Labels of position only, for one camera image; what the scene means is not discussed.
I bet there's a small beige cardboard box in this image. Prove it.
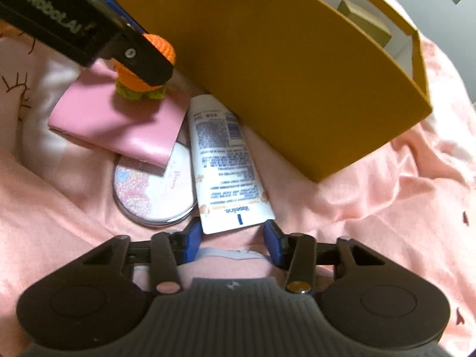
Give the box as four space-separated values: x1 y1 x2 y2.
336 0 393 47

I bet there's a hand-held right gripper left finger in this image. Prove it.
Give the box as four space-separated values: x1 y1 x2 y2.
80 216 203 294

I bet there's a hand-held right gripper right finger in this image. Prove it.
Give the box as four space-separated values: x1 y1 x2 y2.
263 219 387 295

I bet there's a pink printed blanket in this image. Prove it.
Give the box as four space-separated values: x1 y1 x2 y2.
0 0 476 357

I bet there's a round pastel tin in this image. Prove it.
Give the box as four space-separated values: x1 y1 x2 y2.
112 141 199 227

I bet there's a white lotion tube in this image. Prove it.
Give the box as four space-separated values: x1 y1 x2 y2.
187 95 277 236

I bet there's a pink leather wallet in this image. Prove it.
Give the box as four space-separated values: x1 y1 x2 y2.
48 61 187 169

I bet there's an orange cardboard box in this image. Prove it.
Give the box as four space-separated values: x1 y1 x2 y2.
106 0 434 184

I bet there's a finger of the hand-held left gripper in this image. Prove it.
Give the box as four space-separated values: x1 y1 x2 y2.
103 0 150 38
101 25 175 87

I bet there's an orange crochet toy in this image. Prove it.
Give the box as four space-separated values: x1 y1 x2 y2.
113 33 178 102

